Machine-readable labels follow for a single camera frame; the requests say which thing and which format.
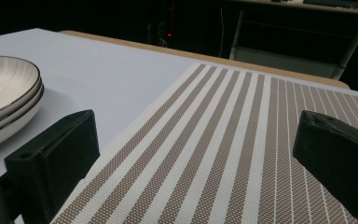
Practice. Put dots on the white plate dark rim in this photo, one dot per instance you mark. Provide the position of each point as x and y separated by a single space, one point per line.
12 120
0 87
12 133

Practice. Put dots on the wooden table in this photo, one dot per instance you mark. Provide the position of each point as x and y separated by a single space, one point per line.
199 57

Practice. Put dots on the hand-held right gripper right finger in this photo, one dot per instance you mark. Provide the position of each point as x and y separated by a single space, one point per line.
338 155

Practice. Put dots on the white table cloth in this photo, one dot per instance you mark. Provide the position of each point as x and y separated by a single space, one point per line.
105 77

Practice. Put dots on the metal frame stand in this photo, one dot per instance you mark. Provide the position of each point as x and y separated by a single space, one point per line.
286 59

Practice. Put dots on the brown white striped placemat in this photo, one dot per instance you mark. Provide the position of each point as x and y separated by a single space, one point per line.
199 140

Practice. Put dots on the dark device with red light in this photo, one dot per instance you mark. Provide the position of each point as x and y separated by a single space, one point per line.
169 34

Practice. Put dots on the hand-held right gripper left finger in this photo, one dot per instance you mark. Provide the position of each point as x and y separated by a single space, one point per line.
56 155

